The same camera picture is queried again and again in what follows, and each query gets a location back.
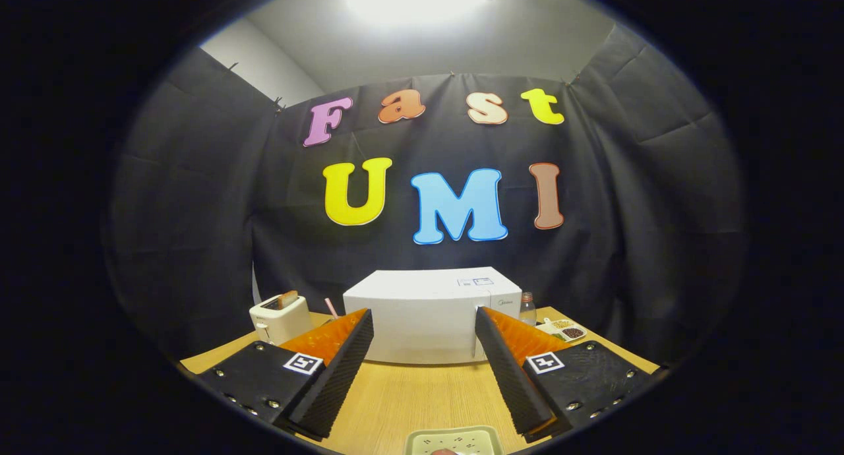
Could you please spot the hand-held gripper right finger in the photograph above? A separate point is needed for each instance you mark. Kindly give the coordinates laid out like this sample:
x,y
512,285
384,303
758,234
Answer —
x,y
508,382

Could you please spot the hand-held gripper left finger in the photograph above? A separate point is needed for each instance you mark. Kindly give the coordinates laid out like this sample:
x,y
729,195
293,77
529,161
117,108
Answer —
x,y
336,382

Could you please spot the white microwave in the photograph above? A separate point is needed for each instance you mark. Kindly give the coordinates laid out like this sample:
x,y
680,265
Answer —
x,y
422,310

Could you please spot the clear water bottle red label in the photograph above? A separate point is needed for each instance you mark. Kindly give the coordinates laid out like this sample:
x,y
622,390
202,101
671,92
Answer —
x,y
527,311

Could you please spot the cream square plate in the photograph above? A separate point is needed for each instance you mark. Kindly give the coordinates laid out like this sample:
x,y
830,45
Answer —
x,y
455,438

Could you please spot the white divided dish of beans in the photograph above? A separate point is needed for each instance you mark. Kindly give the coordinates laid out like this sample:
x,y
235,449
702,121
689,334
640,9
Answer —
x,y
564,330

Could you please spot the white toaster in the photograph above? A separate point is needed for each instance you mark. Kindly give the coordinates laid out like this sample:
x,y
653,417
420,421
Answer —
x,y
280,323

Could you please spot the toast slice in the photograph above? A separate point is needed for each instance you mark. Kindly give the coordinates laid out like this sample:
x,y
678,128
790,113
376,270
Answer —
x,y
287,299

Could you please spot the black backdrop cloth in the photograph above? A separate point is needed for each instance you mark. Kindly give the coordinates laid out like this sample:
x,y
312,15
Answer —
x,y
626,211

